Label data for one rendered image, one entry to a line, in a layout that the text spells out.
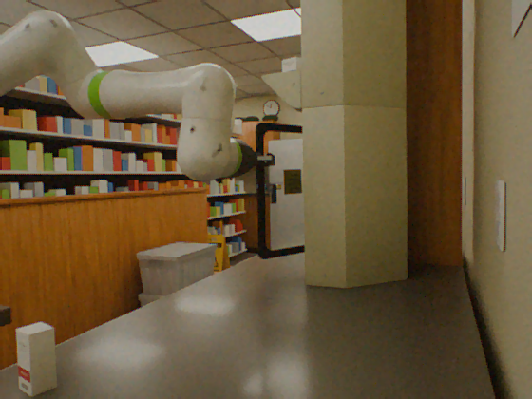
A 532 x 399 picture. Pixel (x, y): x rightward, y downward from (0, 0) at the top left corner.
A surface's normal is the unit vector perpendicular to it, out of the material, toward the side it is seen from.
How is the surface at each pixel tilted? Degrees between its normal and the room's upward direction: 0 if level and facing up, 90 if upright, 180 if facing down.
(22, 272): 90
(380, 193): 90
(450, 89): 90
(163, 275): 96
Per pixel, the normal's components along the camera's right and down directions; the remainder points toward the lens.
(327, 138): -0.38, 0.06
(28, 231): 0.92, 0.00
